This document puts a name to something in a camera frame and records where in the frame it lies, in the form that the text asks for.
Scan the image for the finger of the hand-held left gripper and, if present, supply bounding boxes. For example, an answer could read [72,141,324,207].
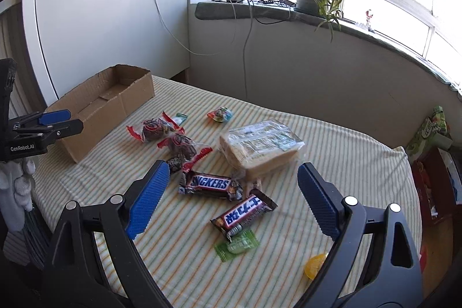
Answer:
[14,119,84,147]
[9,109,72,129]

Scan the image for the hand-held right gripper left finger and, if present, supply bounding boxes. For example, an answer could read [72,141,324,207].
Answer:
[41,159,172,308]

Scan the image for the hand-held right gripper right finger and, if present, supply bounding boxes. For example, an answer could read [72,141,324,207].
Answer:
[294,162,424,308]

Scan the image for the dark candy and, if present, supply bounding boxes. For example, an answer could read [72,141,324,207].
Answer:
[126,111,185,143]
[166,147,213,174]
[157,133,198,160]

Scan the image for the brown chocolate bar blue label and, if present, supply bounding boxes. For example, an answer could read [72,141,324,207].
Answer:
[178,171,245,202]

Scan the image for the yellow jelly cup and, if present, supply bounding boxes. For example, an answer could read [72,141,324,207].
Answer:
[304,252,329,281]

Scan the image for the brown chocolate bar white glyphs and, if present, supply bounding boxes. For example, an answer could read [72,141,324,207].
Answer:
[210,189,278,241]

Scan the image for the packet of sliced bread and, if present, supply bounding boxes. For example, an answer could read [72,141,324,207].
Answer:
[219,119,307,179]

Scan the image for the small red colourful candy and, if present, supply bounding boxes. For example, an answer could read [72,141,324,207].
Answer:
[207,106,234,123]

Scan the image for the person's left hand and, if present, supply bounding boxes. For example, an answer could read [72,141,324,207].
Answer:
[0,154,37,233]

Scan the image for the striped tablecloth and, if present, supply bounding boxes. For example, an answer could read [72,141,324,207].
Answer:
[3,75,423,308]

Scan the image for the green printed carton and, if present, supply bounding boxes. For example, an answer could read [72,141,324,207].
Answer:
[406,106,454,164]

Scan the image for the grey windowsill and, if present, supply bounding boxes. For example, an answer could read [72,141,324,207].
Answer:
[195,1,462,96]

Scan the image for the thin white cable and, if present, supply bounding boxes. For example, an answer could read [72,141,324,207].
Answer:
[147,0,219,57]

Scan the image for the grey cable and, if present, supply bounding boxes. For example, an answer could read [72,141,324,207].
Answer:
[243,0,255,100]

